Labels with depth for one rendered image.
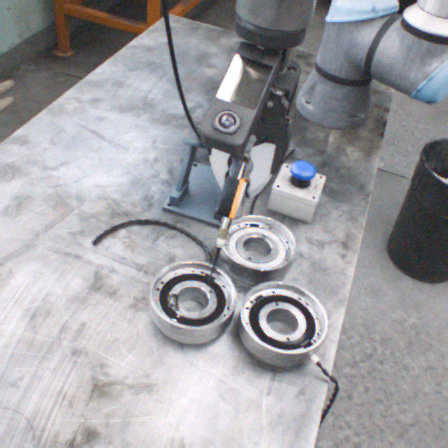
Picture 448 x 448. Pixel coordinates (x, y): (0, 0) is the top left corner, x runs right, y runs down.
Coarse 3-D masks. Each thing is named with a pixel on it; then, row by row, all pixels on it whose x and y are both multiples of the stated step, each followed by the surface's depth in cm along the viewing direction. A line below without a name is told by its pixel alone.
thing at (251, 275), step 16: (240, 224) 73; (256, 224) 74; (272, 224) 73; (240, 240) 71; (256, 240) 72; (272, 240) 72; (288, 240) 72; (224, 256) 68; (272, 256) 69; (288, 256) 70; (240, 272) 67; (256, 272) 66; (272, 272) 67; (288, 272) 69
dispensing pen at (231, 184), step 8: (248, 152) 62; (240, 160) 62; (248, 160) 62; (240, 168) 62; (240, 176) 62; (224, 184) 61; (232, 184) 61; (224, 192) 61; (232, 192) 61; (224, 200) 61; (232, 200) 61; (224, 208) 61; (224, 216) 61; (224, 224) 63; (224, 232) 63; (224, 240) 64; (216, 256) 64
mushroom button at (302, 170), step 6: (294, 162) 78; (300, 162) 78; (306, 162) 78; (294, 168) 77; (300, 168) 77; (306, 168) 77; (312, 168) 78; (294, 174) 77; (300, 174) 77; (306, 174) 77; (312, 174) 77; (300, 180) 79; (306, 180) 77
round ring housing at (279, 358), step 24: (264, 288) 64; (288, 288) 65; (240, 312) 61; (264, 312) 62; (288, 312) 63; (312, 312) 63; (240, 336) 61; (288, 336) 60; (264, 360) 59; (288, 360) 58
